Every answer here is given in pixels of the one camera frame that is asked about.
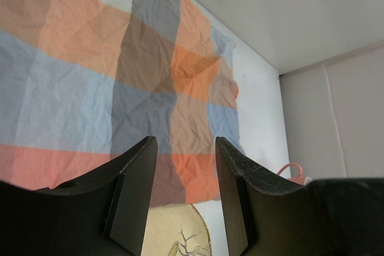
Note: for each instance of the beige bird pattern plate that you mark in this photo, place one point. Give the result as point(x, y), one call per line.
point(176, 229)

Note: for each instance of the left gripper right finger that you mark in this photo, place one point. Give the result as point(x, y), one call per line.
point(266, 214)

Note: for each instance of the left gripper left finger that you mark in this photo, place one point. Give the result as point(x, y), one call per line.
point(102, 212)

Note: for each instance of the pink mug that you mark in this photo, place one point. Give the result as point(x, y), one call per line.
point(298, 178)

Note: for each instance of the checkered orange blue cloth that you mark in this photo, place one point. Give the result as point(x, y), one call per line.
point(82, 81)

